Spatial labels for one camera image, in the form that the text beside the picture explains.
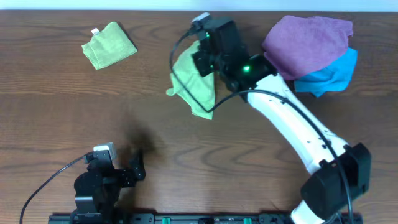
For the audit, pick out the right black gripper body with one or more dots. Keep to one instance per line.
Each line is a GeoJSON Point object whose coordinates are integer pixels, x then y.
{"type": "Point", "coordinates": [209, 63]}

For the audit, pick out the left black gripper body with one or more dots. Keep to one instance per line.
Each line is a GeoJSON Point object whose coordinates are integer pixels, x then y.
{"type": "Point", "coordinates": [129, 176]}

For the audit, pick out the green microfiber cloth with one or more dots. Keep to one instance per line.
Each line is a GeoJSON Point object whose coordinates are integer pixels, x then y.
{"type": "Point", "coordinates": [202, 88]}

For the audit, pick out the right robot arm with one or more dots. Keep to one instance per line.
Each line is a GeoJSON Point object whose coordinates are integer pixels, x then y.
{"type": "Point", "coordinates": [339, 173]}

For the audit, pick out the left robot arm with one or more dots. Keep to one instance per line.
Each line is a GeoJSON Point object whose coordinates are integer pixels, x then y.
{"type": "Point", "coordinates": [98, 189]}

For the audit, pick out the purple cloth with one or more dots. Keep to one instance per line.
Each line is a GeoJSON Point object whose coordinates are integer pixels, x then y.
{"type": "Point", "coordinates": [298, 46]}

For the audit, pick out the folded green cloth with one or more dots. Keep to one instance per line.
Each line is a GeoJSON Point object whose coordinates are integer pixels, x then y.
{"type": "Point", "coordinates": [108, 46]}

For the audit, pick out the blue cloth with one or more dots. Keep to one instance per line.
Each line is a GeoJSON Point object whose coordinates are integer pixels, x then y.
{"type": "Point", "coordinates": [335, 77]}

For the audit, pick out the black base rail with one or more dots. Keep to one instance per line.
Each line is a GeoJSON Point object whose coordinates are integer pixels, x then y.
{"type": "Point", "coordinates": [148, 218]}

